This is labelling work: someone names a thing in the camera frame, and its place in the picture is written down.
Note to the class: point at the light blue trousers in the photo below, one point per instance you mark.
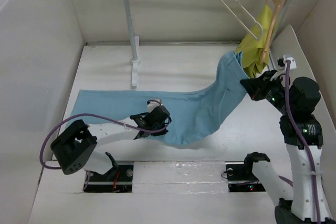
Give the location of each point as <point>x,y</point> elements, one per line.
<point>195,115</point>

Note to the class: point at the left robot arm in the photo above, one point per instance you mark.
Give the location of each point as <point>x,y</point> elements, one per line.
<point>79,146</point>

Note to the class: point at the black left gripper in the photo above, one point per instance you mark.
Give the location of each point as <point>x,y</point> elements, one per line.
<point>160,132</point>

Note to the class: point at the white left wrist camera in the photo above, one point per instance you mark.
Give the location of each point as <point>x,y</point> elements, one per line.
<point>153,103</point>

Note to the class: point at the yellow-green garment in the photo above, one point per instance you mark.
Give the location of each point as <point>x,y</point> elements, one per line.
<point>252,49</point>

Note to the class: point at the wooden hanger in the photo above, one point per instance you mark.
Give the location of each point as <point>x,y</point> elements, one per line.
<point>276,11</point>

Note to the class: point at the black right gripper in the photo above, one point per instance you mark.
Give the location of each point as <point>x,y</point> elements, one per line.
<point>256,86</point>

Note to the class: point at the white plastic hanger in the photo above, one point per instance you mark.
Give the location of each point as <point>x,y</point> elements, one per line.
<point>248,22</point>

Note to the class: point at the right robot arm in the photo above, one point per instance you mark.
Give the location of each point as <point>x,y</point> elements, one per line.
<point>301,199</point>

